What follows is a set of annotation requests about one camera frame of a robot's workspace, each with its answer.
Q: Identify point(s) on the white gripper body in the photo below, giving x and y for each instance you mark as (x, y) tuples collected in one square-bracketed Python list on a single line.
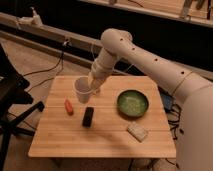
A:
[(94, 83)]

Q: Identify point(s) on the white ceramic cup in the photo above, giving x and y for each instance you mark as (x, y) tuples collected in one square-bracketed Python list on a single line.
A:
[(82, 89)]

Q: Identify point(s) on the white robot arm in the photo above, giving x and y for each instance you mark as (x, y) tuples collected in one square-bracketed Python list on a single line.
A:
[(191, 91)]

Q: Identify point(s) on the green ceramic bowl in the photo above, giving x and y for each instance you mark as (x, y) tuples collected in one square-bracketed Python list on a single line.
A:
[(132, 103)]

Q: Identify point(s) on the black rectangular remote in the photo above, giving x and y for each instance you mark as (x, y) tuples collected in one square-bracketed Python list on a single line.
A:
[(88, 115)]

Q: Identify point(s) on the orange carrot toy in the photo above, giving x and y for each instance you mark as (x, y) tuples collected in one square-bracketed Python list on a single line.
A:
[(68, 107)]

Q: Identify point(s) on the wooden table board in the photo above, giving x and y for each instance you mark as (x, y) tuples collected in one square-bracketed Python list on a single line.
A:
[(62, 135)]

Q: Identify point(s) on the beige sponge block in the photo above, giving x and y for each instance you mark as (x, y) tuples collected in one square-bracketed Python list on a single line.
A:
[(137, 131)]

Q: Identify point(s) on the blue object beside table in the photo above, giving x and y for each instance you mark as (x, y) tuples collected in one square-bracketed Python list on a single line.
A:
[(167, 101)]

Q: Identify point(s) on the black office chair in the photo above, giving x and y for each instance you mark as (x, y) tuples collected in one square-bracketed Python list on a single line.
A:
[(12, 91)]

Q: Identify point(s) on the long wooden rail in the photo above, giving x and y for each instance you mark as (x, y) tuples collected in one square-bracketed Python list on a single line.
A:
[(192, 48)]

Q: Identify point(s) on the white device on rail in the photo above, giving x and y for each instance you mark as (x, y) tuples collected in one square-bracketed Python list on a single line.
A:
[(35, 19)]

